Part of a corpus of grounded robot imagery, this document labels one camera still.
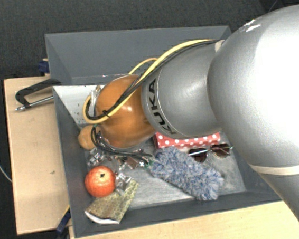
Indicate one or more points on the orange fruit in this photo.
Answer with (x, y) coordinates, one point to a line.
(99, 182)

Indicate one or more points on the brown heart-shaped sunglasses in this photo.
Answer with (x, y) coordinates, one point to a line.
(221, 149)

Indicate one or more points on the brown cardboard board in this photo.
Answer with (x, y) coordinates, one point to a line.
(36, 154)

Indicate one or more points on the red white-dotted box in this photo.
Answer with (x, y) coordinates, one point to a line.
(191, 140)

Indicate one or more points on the grey metal bin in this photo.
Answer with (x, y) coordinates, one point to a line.
(105, 54)

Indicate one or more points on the green and gold packet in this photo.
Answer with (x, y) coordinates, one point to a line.
(109, 206)

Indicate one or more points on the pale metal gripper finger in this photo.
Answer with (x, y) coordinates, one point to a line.
(123, 179)
(93, 158)

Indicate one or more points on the blue and white fluffy duster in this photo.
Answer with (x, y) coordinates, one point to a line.
(184, 173)

